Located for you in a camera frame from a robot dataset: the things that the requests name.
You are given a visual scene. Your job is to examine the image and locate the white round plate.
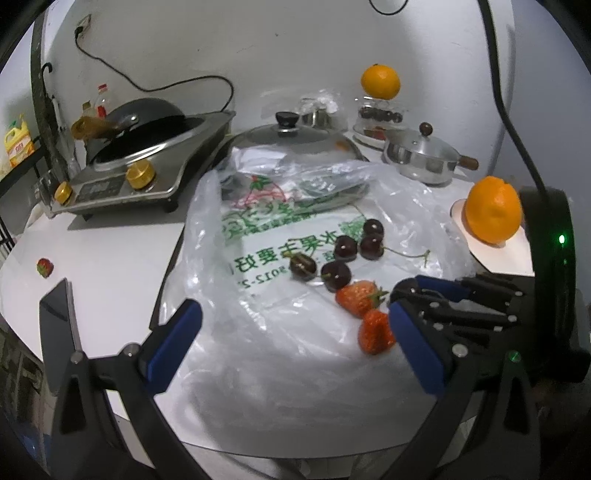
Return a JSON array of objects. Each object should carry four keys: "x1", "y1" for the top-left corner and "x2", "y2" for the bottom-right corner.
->
[{"x1": 450, "y1": 199, "x2": 535, "y2": 277}]

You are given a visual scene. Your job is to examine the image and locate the silver induction cooker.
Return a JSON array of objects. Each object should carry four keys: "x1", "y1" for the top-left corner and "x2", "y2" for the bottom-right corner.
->
[{"x1": 50, "y1": 111, "x2": 235, "y2": 216}]

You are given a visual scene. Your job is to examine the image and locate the dark cherry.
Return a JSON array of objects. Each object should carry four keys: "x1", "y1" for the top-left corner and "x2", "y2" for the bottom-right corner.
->
[
  {"x1": 290, "y1": 252, "x2": 318, "y2": 282},
  {"x1": 358, "y1": 234, "x2": 431, "y2": 264},
  {"x1": 321, "y1": 260, "x2": 352, "y2": 292},
  {"x1": 355, "y1": 205, "x2": 385, "y2": 237},
  {"x1": 334, "y1": 235, "x2": 358, "y2": 262}
]

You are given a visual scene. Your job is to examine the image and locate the red strawberry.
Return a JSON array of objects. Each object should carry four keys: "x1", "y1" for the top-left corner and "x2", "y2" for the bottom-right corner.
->
[
  {"x1": 358, "y1": 309, "x2": 396, "y2": 355},
  {"x1": 335, "y1": 280, "x2": 388, "y2": 319}
]

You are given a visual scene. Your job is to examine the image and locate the clear printed plastic bag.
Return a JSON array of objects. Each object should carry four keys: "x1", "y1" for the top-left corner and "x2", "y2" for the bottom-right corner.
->
[{"x1": 160, "y1": 161, "x2": 474, "y2": 456}]

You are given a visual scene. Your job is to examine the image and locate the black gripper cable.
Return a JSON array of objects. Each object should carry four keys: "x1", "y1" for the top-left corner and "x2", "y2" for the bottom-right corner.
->
[{"x1": 476, "y1": 0, "x2": 551, "y2": 197}]

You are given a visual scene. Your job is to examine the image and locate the red capped sauce bottle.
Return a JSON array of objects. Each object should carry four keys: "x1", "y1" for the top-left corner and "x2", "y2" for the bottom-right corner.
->
[{"x1": 94, "y1": 84, "x2": 111, "y2": 118}]

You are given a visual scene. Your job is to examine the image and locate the black power cable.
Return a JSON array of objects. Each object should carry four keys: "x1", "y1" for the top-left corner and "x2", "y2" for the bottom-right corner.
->
[{"x1": 73, "y1": 25, "x2": 236, "y2": 114}]

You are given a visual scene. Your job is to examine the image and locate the glass jar with cherries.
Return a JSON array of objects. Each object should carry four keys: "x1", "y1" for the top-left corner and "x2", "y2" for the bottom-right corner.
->
[{"x1": 353, "y1": 96, "x2": 408, "y2": 150}]

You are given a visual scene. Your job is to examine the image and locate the small strawberry on counter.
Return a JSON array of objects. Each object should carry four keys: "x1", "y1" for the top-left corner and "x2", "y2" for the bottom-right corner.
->
[{"x1": 36, "y1": 258, "x2": 54, "y2": 278}]

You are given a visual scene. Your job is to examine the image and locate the large orange on plate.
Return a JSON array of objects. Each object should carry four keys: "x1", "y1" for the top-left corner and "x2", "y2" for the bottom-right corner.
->
[{"x1": 464, "y1": 176, "x2": 523, "y2": 245}]

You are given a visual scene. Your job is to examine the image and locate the black metal rack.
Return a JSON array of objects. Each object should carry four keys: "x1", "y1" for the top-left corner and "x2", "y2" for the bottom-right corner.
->
[{"x1": 1, "y1": 62, "x2": 59, "y2": 259}]

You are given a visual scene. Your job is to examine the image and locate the steel cup in plastic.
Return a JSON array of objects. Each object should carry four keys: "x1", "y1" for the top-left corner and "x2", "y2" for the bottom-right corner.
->
[{"x1": 297, "y1": 89, "x2": 349, "y2": 132}]

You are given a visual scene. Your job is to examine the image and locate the orange on glass jar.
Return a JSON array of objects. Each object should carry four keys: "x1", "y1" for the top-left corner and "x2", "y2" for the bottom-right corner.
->
[{"x1": 361, "y1": 64, "x2": 402, "y2": 100}]

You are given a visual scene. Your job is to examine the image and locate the small steel saucepan with lid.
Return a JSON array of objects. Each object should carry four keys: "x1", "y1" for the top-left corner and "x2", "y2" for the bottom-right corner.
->
[{"x1": 383, "y1": 122, "x2": 480, "y2": 186}]

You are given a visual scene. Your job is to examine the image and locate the large steel pot lid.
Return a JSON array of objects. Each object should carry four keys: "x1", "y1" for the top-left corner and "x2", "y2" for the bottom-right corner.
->
[{"x1": 216, "y1": 111, "x2": 366, "y2": 208}]

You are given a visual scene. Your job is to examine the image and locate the red strawberry on bag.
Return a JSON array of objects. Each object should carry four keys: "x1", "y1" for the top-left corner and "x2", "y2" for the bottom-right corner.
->
[{"x1": 335, "y1": 280, "x2": 388, "y2": 319}]

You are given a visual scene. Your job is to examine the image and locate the yellow oil bottle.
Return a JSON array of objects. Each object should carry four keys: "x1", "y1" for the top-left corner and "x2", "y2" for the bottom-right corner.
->
[{"x1": 4, "y1": 114, "x2": 35, "y2": 168}]

